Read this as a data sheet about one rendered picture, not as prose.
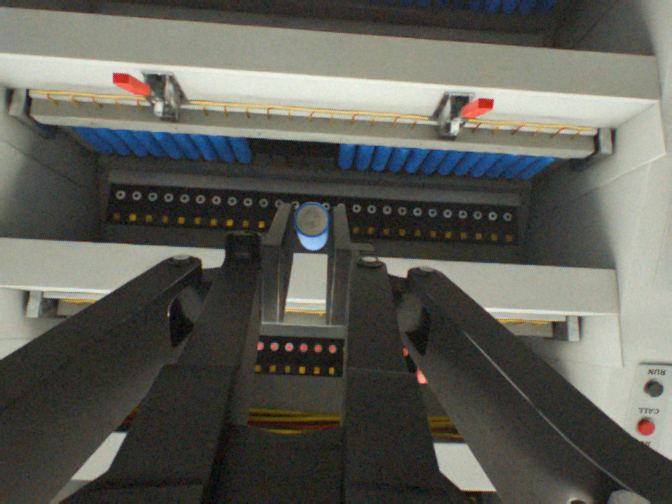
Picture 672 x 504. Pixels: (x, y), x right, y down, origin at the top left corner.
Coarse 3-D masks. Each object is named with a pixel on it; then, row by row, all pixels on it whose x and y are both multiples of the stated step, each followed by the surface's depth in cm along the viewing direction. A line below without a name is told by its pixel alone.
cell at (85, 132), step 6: (72, 126) 41; (78, 132) 42; (84, 132) 42; (90, 132) 42; (84, 138) 43; (90, 138) 43; (96, 138) 44; (96, 144) 45; (102, 144) 45; (102, 150) 46; (108, 150) 46
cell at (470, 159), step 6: (468, 156) 44; (474, 156) 43; (480, 156) 43; (462, 162) 46; (468, 162) 45; (474, 162) 45; (456, 168) 48; (462, 168) 47; (468, 168) 46; (462, 174) 48
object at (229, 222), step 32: (128, 192) 51; (160, 192) 51; (192, 192) 52; (224, 192) 52; (256, 192) 52; (128, 224) 51; (160, 224) 51; (192, 224) 51; (224, 224) 51; (256, 224) 51; (352, 224) 52; (384, 224) 52; (416, 224) 52; (448, 224) 53; (480, 224) 53; (512, 224) 53
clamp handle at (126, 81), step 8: (112, 80) 28; (120, 80) 28; (128, 80) 28; (136, 80) 29; (128, 88) 29; (136, 88) 29; (144, 88) 31; (152, 96) 33; (160, 96) 34; (160, 104) 35; (160, 112) 35
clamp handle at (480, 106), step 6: (474, 102) 30; (480, 102) 29; (486, 102) 29; (492, 102) 29; (468, 108) 31; (474, 108) 30; (480, 108) 29; (486, 108) 29; (492, 108) 29; (456, 114) 34; (462, 114) 32; (468, 114) 32; (474, 114) 31; (480, 114) 31; (450, 120) 36; (456, 120) 35; (462, 120) 35; (450, 126) 36; (456, 126) 36; (450, 132) 36; (456, 132) 36
